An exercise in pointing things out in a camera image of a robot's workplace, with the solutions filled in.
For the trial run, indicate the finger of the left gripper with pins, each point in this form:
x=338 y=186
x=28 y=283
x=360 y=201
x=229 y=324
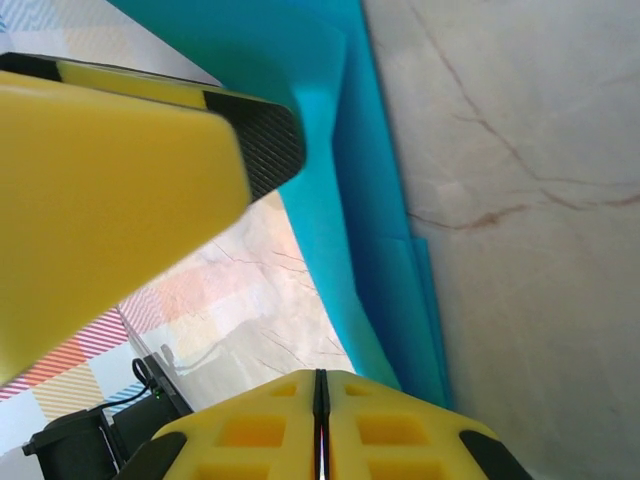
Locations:
x=100 y=200
x=270 y=150

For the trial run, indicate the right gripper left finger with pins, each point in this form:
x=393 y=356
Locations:
x=250 y=440

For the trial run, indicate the blue square paper sheet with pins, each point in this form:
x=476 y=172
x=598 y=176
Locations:
x=360 y=225

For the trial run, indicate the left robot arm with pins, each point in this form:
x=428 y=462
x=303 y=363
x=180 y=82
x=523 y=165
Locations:
x=75 y=440

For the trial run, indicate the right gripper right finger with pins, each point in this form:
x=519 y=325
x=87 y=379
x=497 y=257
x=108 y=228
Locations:
x=410 y=440

